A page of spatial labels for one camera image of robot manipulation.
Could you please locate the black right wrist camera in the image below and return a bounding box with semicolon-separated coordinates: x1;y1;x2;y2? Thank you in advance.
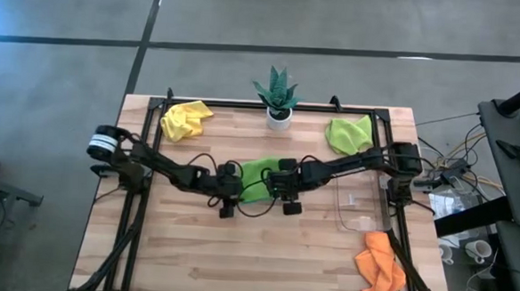
281;200;305;217

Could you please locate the clear plastic bin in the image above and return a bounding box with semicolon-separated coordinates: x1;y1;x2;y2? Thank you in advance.
332;180;395;236

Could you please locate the lime microfiber towel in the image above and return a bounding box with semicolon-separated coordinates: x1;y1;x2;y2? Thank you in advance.
323;112;377;158

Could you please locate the black aluminium rig frame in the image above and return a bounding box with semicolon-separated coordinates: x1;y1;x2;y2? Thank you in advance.
68;81;464;291

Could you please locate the white plant pot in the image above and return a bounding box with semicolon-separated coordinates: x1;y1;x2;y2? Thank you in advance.
264;105;294;133

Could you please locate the orange microfiber towel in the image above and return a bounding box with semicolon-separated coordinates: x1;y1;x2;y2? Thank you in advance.
352;230;410;291

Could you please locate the white mug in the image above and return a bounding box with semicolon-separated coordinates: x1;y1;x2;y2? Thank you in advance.
437;243;457;266
463;238;494;265

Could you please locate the dark grey desk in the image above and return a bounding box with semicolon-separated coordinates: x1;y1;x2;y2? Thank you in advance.
472;97;520;227

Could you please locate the green microfiber towel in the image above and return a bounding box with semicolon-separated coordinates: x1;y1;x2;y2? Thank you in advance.
238;155;283;206

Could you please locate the black floor beam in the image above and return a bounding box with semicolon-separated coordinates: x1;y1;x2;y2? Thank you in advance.
433;192;519;243

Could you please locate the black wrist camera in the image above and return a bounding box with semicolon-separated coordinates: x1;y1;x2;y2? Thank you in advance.
218;203;236;221
281;200;305;217

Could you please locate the black power adapter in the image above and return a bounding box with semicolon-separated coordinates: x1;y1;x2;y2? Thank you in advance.
435;157;473;180

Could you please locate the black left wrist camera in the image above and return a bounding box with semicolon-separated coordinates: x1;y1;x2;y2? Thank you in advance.
218;203;236;221

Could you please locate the clear plastic bag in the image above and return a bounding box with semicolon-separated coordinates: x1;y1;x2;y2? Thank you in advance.
427;189;469;222

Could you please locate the grey side desk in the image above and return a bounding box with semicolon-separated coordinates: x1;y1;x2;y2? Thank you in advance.
0;171;45;209

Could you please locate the green snake plant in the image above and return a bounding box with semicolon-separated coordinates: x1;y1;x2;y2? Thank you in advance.
250;64;305;114

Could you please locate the yellow microfiber towel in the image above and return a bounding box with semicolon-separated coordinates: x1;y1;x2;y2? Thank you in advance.
158;98;216;146

